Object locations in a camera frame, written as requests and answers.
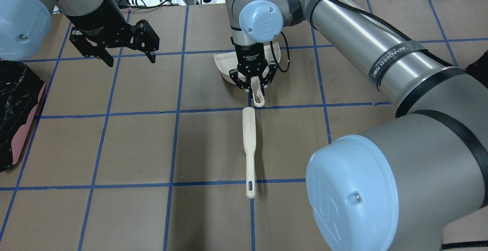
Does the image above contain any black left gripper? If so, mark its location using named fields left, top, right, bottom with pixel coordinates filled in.
left=69, top=0, right=160, bottom=67

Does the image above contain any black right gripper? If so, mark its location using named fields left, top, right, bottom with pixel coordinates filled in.
left=230, top=43, right=278, bottom=90

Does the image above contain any beige plastic dustpan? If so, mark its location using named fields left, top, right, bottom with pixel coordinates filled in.
left=213, top=42, right=281, bottom=107

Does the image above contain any beige hand brush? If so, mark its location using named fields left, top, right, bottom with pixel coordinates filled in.
left=242, top=107, right=257, bottom=199

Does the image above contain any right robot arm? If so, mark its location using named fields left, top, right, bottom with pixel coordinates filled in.
left=225, top=0, right=488, bottom=251

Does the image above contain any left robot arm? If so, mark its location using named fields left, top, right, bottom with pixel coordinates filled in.
left=0, top=0, right=160, bottom=67

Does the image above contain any black-lined left trash bin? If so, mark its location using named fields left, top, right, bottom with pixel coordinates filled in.
left=0, top=60, right=46, bottom=172

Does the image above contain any black-lined trash bin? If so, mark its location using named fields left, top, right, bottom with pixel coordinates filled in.
left=465, top=50, right=488, bottom=81
left=0, top=60, right=46, bottom=172

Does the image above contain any black-lined right trash bin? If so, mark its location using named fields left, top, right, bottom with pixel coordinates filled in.
left=465, top=50, right=488, bottom=81

